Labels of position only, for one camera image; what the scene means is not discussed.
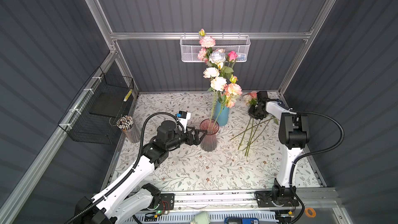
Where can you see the white wire mesh basket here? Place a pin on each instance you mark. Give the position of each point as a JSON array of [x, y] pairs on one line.
[[190, 47]]

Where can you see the hot pink rose stem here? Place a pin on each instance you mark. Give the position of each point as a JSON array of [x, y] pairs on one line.
[[231, 58]]

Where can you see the pink ribbed glass vase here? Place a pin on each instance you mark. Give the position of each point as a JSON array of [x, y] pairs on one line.
[[210, 141]]

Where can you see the pink peony flower bunch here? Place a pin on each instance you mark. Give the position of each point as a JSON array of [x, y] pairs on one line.
[[254, 128]]

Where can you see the glass cup of pencils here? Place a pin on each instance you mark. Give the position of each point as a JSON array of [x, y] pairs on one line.
[[127, 125]]

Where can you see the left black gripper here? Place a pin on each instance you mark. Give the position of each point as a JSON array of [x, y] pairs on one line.
[[189, 136]]

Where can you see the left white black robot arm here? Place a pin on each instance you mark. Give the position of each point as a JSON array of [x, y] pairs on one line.
[[87, 213]]

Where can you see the peach pink peony stem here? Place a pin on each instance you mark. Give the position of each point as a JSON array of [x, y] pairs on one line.
[[226, 94]]

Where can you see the white blue flower stem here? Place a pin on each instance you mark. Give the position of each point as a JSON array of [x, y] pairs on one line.
[[221, 61]]

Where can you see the white peony spray stem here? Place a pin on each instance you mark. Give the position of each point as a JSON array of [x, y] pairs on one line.
[[215, 76]]

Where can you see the pink peony spray stem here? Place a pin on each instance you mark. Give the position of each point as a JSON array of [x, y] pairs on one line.
[[207, 44]]

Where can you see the black wire wall basket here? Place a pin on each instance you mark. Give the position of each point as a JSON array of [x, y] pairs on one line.
[[93, 119]]

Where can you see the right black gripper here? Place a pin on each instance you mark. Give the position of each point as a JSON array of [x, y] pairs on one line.
[[258, 110]]

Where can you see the teal ceramic vase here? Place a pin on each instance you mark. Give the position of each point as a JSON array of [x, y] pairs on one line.
[[221, 114]]

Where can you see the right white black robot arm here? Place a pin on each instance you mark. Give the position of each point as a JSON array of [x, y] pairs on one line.
[[293, 135]]

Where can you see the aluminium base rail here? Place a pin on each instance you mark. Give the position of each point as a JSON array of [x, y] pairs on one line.
[[214, 200]]

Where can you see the cream peach rose stem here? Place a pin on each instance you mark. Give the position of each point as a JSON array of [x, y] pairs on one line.
[[220, 51]]

